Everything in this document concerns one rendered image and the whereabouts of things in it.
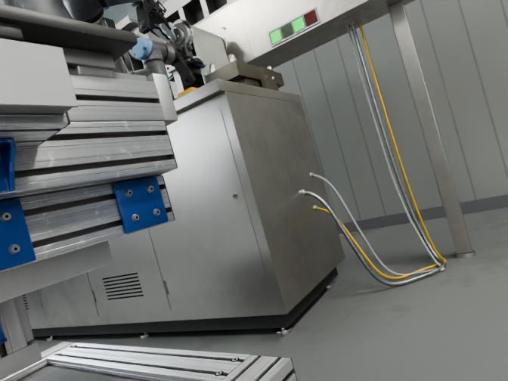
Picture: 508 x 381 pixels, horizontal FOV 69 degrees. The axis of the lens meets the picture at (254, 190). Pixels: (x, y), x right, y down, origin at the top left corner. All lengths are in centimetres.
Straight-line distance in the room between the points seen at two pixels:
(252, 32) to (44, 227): 153
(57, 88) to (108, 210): 24
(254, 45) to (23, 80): 155
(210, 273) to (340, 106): 196
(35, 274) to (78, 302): 142
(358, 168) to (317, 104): 61
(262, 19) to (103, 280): 142
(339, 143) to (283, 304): 193
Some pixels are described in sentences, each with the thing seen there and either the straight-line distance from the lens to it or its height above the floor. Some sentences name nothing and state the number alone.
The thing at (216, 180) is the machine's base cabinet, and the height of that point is 59.
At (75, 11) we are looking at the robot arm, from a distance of 119.
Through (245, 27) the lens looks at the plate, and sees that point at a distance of 197.
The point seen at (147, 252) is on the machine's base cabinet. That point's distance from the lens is 159.
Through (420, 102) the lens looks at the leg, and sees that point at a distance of 179.
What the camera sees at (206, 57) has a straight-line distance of 175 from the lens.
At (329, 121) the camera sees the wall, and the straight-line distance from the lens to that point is 303.
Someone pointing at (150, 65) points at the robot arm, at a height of 104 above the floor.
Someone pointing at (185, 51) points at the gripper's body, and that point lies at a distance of 158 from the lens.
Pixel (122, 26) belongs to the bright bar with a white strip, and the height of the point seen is 143.
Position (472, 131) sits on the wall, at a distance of 278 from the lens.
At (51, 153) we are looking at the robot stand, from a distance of 57.
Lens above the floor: 52
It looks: level
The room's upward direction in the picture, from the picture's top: 15 degrees counter-clockwise
